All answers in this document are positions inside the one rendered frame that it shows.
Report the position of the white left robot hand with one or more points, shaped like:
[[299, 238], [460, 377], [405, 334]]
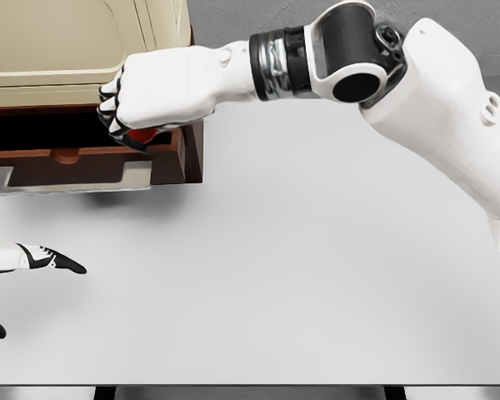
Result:
[[33, 257]]

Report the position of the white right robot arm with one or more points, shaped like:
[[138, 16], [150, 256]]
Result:
[[433, 125]]

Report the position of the red switch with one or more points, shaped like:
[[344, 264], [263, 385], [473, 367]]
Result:
[[144, 135]]

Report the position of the brown wooden drawer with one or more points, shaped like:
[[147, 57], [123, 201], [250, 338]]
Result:
[[66, 171]]

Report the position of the beige and brown cabinet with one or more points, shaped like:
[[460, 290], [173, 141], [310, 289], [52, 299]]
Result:
[[46, 41]]

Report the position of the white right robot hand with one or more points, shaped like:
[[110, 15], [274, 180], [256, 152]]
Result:
[[166, 87]]

